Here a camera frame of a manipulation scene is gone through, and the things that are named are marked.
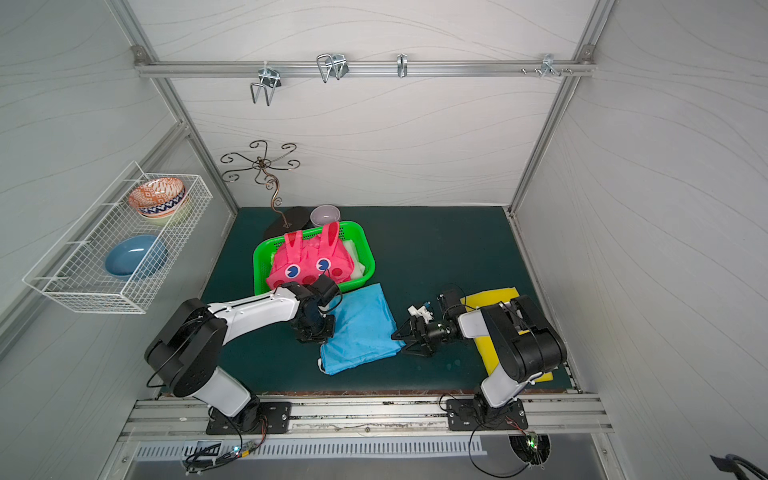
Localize right base cable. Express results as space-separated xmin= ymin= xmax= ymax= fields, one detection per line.
xmin=467 ymin=425 xmax=535 ymax=480

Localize yellow raincoat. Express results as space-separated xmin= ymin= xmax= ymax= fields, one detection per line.
xmin=458 ymin=290 xmax=568 ymax=382

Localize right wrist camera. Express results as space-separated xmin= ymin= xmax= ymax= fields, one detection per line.
xmin=407 ymin=302 xmax=434 ymax=323

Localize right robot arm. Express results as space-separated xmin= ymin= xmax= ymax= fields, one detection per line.
xmin=391 ymin=289 xmax=568 ymax=410

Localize blue raincoat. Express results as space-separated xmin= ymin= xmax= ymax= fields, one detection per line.
xmin=318 ymin=284 xmax=405 ymax=376

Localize left base cables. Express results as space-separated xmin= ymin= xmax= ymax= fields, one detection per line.
xmin=182 ymin=413 xmax=269 ymax=475

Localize blue bowl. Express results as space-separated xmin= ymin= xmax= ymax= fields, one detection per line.
xmin=104 ymin=235 xmax=168 ymax=280

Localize metal hook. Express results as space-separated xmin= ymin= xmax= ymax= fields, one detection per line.
xmin=520 ymin=54 xmax=574 ymax=78
xmin=316 ymin=53 xmax=349 ymax=83
xmin=396 ymin=53 xmax=408 ymax=78
xmin=250 ymin=64 xmax=282 ymax=106

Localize round black floor port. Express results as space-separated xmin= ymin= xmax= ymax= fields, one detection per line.
xmin=509 ymin=432 xmax=551 ymax=466

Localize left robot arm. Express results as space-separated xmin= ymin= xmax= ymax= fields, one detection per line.
xmin=144 ymin=276 xmax=341 ymax=419

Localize aluminium top rail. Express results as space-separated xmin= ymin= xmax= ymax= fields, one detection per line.
xmin=135 ymin=58 xmax=597 ymax=79

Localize white wire wall basket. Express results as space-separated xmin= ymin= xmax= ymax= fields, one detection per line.
xmin=23 ymin=164 xmax=212 ymax=314

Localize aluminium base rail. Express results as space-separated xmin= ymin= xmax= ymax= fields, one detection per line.
xmin=119 ymin=394 xmax=614 ymax=441

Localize small purple bowl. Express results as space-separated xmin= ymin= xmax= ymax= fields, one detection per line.
xmin=310 ymin=204 xmax=341 ymax=227

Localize white raincoat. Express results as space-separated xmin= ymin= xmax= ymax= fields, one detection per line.
xmin=343 ymin=240 xmax=366 ymax=280

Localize green plastic basket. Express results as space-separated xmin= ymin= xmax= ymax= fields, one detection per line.
xmin=253 ymin=221 xmax=376 ymax=294

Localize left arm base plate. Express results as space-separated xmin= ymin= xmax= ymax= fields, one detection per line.
xmin=206 ymin=400 xmax=292 ymax=435

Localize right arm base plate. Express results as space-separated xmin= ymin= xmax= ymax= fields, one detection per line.
xmin=441 ymin=397 xmax=528 ymax=432

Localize orange patterned bowl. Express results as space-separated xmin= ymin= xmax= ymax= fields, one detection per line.
xmin=127 ymin=177 xmax=187 ymax=219

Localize pink bunny raincoat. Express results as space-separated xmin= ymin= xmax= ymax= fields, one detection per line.
xmin=266 ymin=222 xmax=353 ymax=289

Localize brown metal jewelry stand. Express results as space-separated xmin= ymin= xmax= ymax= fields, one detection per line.
xmin=219 ymin=139 xmax=310 ymax=240

